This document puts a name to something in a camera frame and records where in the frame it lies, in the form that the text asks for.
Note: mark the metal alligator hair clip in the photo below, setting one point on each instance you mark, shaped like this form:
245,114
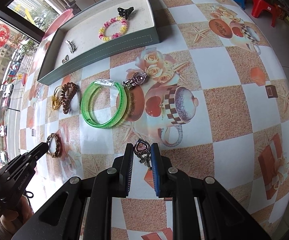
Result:
71,46

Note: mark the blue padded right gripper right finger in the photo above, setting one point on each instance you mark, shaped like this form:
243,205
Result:
171,182

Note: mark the pink heart pendant brooch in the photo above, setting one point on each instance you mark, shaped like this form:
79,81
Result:
142,151

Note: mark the patterned checkered tablecloth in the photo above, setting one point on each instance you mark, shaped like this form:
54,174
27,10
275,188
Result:
216,101

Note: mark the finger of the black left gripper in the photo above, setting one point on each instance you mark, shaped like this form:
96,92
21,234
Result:
35,154

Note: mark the black claw hair clip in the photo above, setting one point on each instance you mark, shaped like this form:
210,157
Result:
125,13

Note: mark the red plastic chair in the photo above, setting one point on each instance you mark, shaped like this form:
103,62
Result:
264,5

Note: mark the green shallow tray box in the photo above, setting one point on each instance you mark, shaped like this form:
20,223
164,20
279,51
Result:
98,32

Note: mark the green translucent bangle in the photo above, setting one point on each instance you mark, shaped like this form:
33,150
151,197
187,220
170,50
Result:
97,96

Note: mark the person's left hand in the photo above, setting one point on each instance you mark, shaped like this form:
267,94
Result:
11,221

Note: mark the pink plastic basin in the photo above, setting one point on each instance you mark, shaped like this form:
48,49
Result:
58,22

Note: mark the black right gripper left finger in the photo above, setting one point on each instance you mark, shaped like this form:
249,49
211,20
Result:
113,182

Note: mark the small silver hair pin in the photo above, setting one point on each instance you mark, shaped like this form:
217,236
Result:
65,59

